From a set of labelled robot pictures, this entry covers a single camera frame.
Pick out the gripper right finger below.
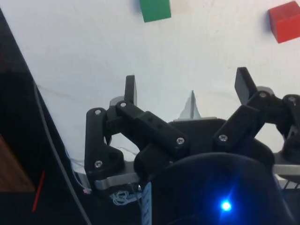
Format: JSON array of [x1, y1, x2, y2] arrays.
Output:
[[211, 67, 300, 163]]

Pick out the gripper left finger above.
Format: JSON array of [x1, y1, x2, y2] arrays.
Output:
[[85, 75, 191, 182]]

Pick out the red cube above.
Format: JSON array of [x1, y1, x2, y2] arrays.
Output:
[[268, 0, 300, 44]]

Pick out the green cube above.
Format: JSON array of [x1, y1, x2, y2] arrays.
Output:
[[139, 0, 172, 23]]

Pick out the grey cable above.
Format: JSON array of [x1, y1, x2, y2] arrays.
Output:
[[34, 84, 92, 225]]

